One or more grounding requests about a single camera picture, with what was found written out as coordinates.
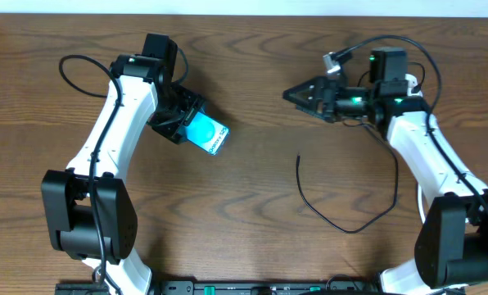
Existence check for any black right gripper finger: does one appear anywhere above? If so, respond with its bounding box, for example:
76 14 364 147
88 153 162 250
284 96 322 117
282 77 321 98

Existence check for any turquoise screen smartphone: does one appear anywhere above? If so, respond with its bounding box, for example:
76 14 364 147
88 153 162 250
185 112 230 156

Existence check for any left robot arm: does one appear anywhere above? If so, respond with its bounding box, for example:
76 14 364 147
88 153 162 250
41 34 204 294

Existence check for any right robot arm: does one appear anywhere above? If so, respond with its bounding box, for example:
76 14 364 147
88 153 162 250
283 48 488 294

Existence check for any white charger plug adapter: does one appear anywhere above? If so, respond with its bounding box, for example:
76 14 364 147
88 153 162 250
405 74 422 97

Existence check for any black charging cable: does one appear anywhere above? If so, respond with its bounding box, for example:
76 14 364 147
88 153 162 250
295 61 426 235

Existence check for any white power strip cord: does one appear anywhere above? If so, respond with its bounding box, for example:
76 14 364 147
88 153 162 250
415 184 427 225

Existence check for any black right camera cable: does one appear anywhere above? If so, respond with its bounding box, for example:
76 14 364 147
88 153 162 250
333 34 488 247

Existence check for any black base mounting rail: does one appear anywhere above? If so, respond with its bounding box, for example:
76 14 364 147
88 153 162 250
53 279 382 295

